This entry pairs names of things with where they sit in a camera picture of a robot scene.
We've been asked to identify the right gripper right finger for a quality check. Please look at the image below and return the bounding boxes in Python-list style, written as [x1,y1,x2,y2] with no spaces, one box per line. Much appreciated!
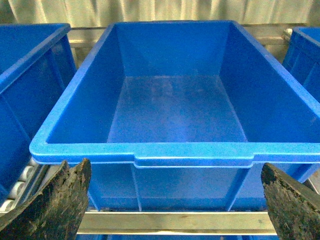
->
[261,163,320,240]

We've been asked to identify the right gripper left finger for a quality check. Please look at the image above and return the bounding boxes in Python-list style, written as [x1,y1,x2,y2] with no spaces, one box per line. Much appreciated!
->
[0,158,92,240]

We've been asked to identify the blue plastic bin, buttons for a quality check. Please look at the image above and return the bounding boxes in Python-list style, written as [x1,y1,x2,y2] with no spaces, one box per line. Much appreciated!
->
[0,23,76,201]

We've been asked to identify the white roller track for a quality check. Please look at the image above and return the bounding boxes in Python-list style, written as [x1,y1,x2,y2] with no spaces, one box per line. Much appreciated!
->
[0,157,50,212]

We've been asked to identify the blue plastic bin, right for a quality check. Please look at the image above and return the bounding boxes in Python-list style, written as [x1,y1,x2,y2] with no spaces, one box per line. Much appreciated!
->
[282,26,320,101]

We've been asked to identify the blue plastic bin, middle empty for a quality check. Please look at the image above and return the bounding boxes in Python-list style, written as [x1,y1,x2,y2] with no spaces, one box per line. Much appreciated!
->
[29,21,320,211]

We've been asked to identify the metal shelf front rail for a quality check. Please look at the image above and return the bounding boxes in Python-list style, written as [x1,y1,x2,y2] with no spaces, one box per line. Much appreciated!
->
[78,211,277,236]

